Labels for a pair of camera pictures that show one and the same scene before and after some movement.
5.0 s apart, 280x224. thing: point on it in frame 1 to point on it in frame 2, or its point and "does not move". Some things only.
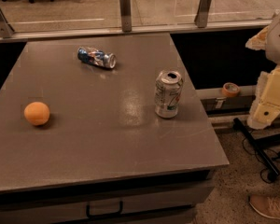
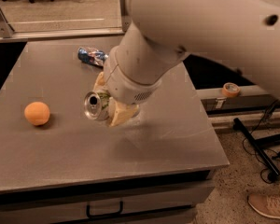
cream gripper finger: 258,42 to 100,84
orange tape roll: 231,90 does not move
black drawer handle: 88,215 does not move
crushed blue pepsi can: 97,57 does not move
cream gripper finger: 272,96 to 119,113
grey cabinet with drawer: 105,156 does not move
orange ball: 37,113 does not move
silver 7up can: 168,90 to 96,105
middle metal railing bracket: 125,9 does not move
